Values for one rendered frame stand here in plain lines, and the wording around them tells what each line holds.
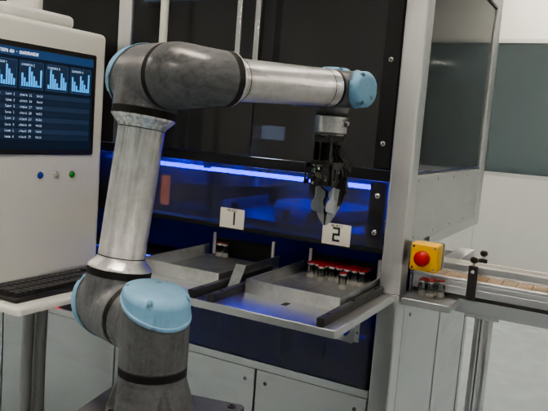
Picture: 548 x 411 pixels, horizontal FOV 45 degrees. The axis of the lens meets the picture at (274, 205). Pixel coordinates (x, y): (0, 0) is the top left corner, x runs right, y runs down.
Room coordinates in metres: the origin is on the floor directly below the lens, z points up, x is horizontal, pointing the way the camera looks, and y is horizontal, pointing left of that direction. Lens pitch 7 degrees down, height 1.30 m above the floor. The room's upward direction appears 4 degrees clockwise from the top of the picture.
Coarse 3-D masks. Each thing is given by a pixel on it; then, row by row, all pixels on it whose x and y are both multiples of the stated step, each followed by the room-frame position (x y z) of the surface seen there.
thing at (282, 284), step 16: (272, 272) 1.76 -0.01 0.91; (288, 272) 1.84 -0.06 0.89; (304, 272) 1.91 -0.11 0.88; (256, 288) 1.62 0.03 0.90; (272, 288) 1.60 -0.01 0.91; (288, 288) 1.58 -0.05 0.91; (304, 288) 1.72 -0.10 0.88; (320, 288) 1.73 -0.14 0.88; (336, 288) 1.75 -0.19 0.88; (352, 288) 1.76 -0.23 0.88; (368, 288) 1.69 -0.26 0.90; (304, 304) 1.56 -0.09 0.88; (320, 304) 1.54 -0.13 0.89; (336, 304) 1.52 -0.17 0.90
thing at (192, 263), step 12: (168, 252) 1.90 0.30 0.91; (180, 252) 1.95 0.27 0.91; (192, 252) 2.01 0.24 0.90; (204, 252) 2.07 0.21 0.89; (156, 264) 1.77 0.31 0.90; (168, 264) 1.75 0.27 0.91; (180, 264) 1.89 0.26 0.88; (192, 264) 1.91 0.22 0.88; (204, 264) 1.92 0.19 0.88; (216, 264) 1.93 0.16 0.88; (228, 264) 1.94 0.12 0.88; (252, 264) 1.83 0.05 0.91; (264, 264) 1.89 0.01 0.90; (276, 264) 1.96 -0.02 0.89; (180, 276) 1.73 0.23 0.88; (192, 276) 1.71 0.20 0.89; (204, 276) 1.69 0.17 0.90; (216, 276) 1.68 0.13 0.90; (228, 276) 1.72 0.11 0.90
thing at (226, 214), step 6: (222, 210) 1.98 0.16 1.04; (228, 210) 1.97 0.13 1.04; (234, 210) 1.96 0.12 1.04; (240, 210) 1.95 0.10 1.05; (222, 216) 1.98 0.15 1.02; (228, 216) 1.97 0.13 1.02; (240, 216) 1.95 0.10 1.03; (222, 222) 1.98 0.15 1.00; (228, 222) 1.97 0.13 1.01; (240, 222) 1.95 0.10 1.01; (240, 228) 1.95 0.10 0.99
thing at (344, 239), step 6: (324, 228) 1.82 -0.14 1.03; (330, 228) 1.81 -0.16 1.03; (342, 228) 1.80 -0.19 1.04; (348, 228) 1.79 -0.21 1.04; (324, 234) 1.82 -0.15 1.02; (330, 234) 1.81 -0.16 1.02; (342, 234) 1.80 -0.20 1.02; (348, 234) 1.79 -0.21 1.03; (324, 240) 1.82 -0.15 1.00; (330, 240) 1.81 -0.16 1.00; (342, 240) 1.80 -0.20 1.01; (348, 240) 1.79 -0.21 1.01; (348, 246) 1.79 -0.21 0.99
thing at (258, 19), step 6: (258, 0) 1.88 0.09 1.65; (258, 6) 1.88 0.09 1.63; (258, 12) 1.88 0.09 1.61; (258, 18) 1.88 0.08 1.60; (258, 24) 1.88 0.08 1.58; (258, 30) 1.88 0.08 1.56; (258, 36) 1.88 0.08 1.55; (258, 42) 1.88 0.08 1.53; (258, 48) 1.88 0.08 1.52; (252, 54) 1.88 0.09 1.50; (258, 54) 1.88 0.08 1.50
